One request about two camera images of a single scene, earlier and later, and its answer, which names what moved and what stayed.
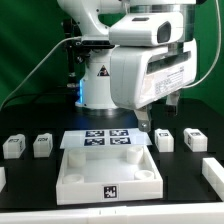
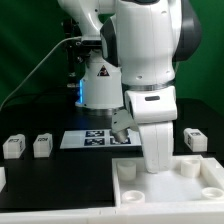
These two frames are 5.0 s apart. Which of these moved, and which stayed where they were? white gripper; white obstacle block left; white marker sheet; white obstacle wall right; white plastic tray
Moved: white gripper; white plastic tray
Stayed: white marker sheet; white obstacle wall right; white obstacle block left
